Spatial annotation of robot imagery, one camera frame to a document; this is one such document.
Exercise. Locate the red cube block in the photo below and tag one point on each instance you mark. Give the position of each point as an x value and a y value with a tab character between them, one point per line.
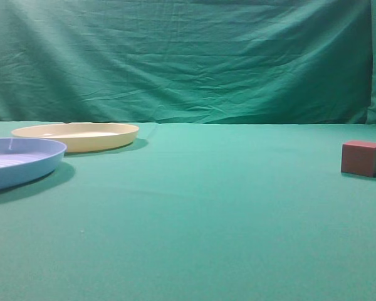
359	158

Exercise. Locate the cream yellow plastic plate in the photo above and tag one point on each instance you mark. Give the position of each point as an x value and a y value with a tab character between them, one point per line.
83	136

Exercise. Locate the light blue plastic plate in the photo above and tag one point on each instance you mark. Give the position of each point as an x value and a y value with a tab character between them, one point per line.
25	159

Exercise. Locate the green tablecloth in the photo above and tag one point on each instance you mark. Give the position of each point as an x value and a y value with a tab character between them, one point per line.
196	212

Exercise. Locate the green backdrop cloth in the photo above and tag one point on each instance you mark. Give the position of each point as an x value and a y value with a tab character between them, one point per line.
205	62

